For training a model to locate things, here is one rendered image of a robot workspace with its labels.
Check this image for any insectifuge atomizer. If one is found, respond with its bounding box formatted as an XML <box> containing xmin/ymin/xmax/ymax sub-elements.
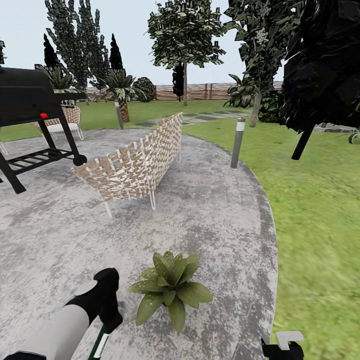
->
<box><xmin>88</xmin><ymin>326</ymin><xmax>111</xmax><ymax>360</ymax></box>

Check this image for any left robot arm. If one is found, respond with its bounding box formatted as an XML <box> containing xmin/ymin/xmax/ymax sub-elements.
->
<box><xmin>3</xmin><ymin>267</ymin><xmax>137</xmax><ymax>360</ymax></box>

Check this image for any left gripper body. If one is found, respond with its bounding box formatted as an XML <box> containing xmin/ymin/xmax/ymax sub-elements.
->
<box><xmin>99</xmin><ymin>299</ymin><xmax>123</xmax><ymax>334</ymax></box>

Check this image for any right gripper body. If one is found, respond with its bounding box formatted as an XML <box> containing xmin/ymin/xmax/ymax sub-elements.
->
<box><xmin>266</xmin><ymin>343</ymin><xmax>304</xmax><ymax>360</ymax></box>

